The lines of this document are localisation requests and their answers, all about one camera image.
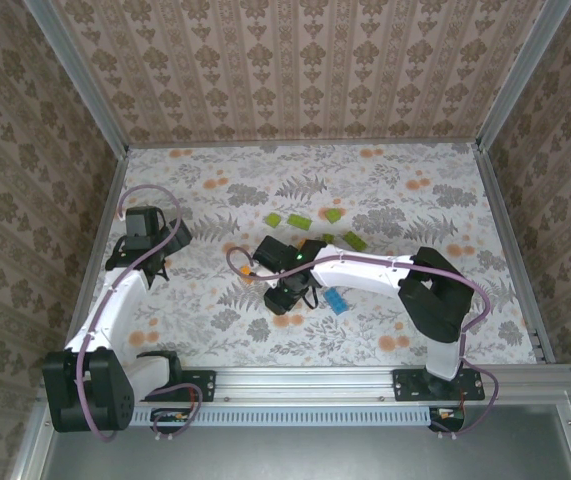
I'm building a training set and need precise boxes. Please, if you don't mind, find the long blue lego brick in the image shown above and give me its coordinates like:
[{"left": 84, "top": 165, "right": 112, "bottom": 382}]
[{"left": 322, "top": 288, "right": 354, "bottom": 316}]

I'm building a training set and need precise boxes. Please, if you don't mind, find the grey metal panel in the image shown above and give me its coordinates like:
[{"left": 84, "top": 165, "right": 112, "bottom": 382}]
[{"left": 39, "top": 404, "right": 571, "bottom": 480}]

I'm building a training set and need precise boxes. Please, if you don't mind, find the small black electronics module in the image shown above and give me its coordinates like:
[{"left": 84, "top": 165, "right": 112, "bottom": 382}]
[
  {"left": 427, "top": 405, "right": 467, "bottom": 434},
  {"left": 150, "top": 407, "right": 192, "bottom": 435}
]

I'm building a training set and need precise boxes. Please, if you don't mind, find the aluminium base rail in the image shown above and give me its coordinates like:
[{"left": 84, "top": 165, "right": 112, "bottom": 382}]
[{"left": 39, "top": 363, "right": 571, "bottom": 407}]

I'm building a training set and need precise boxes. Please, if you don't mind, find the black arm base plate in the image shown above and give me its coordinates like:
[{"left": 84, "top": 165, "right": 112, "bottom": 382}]
[
  {"left": 392, "top": 367, "right": 487, "bottom": 403},
  {"left": 179, "top": 368, "right": 217, "bottom": 403}
]

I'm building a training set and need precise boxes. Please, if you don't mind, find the white slotted cable duct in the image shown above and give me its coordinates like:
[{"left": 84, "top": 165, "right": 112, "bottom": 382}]
[{"left": 132, "top": 405, "right": 434, "bottom": 428}]

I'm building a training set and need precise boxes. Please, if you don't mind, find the thin aluminium table edge rail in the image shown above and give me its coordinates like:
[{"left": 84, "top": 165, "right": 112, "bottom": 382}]
[{"left": 127, "top": 140, "right": 481, "bottom": 150}]

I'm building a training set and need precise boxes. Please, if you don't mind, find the aluminium frame post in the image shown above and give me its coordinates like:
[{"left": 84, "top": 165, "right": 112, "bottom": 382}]
[
  {"left": 23, "top": 0, "right": 131, "bottom": 157},
  {"left": 475, "top": 0, "right": 571, "bottom": 154}
]

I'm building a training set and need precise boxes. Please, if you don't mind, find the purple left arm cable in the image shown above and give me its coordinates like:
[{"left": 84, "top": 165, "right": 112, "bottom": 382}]
[{"left": 75, "top": 184, "right": 202, "bottom": 445}]

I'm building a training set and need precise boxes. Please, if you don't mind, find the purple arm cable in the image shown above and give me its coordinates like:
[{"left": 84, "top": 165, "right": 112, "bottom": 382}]
[
  {"left": 75, "top": 184, "right": 202, "bottom": 445},
  {"left": 226, "top": 246, "right": 500, "bottom": 441}
]

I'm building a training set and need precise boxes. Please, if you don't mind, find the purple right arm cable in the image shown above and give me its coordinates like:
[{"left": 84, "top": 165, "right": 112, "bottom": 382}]
[{"left": 226, "top": 246, "right": 500, "bottom": 441}]

